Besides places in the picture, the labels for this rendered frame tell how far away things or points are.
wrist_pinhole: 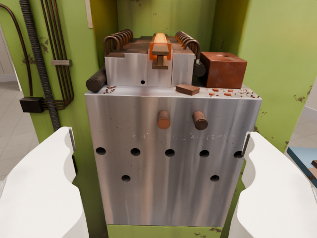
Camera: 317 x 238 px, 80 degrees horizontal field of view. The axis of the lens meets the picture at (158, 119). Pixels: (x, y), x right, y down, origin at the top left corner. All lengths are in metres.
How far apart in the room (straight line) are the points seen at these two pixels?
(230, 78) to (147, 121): 0.22
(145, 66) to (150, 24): 0.49
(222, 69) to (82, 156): 0.59
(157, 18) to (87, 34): 0.39
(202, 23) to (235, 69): 0.49
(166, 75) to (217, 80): 0.12
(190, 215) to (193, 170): 0.19
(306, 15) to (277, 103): 0.25
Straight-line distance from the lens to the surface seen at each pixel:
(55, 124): 0.73
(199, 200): 0.61
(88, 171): 0.85
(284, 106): 0.76
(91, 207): 1.01
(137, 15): 0.92
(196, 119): 0.40
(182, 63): 0.45
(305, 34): 0.70
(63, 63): 0.64
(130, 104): 0.42
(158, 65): 0.34
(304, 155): 0.67
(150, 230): 0.72
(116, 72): 0.46
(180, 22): 0.92
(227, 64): 0.47
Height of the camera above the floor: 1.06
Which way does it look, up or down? 28 degrees down
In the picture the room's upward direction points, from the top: 2 degrees clockwise
